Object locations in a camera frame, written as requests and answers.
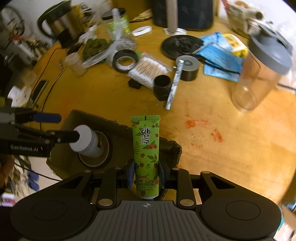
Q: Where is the green hand cream tube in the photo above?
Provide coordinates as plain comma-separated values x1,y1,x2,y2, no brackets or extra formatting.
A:
130,115,160,200

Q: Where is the white lidded round jar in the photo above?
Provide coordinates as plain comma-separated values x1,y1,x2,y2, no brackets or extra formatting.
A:
70,125,101,158

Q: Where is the small black rectangular block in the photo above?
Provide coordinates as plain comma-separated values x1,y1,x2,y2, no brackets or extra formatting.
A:
128,79,142,89

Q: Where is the black cylindrical cup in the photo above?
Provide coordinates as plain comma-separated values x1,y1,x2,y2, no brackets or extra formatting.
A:
153,75,171,101

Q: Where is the cotton swab clear box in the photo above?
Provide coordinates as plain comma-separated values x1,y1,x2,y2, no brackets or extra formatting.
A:
127,52,172,89

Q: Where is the grey topped black puck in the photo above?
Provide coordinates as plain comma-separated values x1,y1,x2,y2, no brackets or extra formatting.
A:
175,54,199,81

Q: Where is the marbled grey stick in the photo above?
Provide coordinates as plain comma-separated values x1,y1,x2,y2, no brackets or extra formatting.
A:
165,60,184,110

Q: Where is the black electrical tape roll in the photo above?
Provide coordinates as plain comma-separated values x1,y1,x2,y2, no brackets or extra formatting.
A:
112,49,139,73

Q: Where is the smartphone on table edge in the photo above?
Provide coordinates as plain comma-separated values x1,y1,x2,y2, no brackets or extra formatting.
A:
31,80,49,103

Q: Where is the black tape roll in box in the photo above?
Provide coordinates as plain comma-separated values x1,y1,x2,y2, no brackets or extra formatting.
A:
77,131,112,169

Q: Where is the toothpick dispenser jar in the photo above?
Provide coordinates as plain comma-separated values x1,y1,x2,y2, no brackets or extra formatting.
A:
65,52,87,77

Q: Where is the bag of green balls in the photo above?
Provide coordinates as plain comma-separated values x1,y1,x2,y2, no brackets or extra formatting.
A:
82,38,112,61

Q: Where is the stainless electric kettle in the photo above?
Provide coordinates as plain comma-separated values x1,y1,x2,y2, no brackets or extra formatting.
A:
37,1,85,48

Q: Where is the blue wipes packet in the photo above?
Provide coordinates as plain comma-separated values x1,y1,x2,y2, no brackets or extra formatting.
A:
196,32,243,82

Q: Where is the black kettle base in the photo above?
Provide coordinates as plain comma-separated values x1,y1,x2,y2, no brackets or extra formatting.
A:
161,35,204,60

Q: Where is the clear bag of seeds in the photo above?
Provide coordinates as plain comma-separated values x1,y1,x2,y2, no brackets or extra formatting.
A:
83,8,137,68

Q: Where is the green label clear jar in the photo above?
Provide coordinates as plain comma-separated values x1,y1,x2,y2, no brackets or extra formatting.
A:
101,8,131,40

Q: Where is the yellow snack packet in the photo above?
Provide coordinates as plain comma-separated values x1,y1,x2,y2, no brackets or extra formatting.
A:
222,34,248,58

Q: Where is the clear shaker bottle grey lid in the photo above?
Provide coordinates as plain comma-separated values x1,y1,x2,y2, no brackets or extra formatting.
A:
231,32,292,111

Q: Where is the dark blue air fryer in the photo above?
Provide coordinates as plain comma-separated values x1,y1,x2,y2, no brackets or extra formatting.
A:
151,0,215,31

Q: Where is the glass bowl with items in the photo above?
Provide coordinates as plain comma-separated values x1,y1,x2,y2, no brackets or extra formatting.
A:
225,1,273,38

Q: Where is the black kettle base cable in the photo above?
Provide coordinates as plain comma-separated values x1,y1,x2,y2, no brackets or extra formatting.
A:
199,58,296,90

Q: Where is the white paper ring under handle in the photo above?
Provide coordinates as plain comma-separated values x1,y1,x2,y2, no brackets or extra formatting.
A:
164,27,187,36

